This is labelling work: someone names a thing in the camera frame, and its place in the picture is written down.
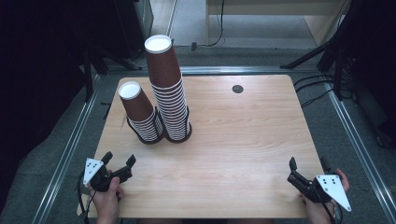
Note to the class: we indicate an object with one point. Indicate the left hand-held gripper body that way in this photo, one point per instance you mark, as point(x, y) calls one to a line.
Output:
point(93, 168)

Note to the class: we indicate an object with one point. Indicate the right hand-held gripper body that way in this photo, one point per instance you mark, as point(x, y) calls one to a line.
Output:
point(331, 186)

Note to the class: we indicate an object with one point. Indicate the tall stack of brown cups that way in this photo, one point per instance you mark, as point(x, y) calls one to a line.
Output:
point(165, 68)

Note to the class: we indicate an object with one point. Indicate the person's right hand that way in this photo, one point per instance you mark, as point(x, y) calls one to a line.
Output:
point(317, 213)

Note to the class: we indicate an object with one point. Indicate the person's left hand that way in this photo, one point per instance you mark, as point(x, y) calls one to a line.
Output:
point(107, 202)

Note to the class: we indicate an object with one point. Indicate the short stack of brown cups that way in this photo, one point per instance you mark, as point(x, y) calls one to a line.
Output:
point(137, 105)

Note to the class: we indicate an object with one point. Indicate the black stand base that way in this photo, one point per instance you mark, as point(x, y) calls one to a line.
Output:
point(386, 140)

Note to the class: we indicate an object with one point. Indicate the black tripod stand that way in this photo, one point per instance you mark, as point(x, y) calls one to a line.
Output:
point(88, 77)
point(338, 81)

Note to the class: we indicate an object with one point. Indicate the dark round table grommet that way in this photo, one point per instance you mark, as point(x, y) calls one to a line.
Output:
point(237, 89)

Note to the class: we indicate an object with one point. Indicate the black floor plug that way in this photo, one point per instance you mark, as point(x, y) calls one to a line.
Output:
point(194, 46)

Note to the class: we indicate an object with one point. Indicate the dark metal cabinet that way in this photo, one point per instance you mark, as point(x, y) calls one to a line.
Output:
point(137, 28)

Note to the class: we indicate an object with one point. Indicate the metal floor rail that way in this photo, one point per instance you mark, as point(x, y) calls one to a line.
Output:
point(358, 146)
point(249, 70)
point(67, 155)

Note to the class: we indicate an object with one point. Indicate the light wooden furniture frame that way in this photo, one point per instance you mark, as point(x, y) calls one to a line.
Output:
point(317, 28)

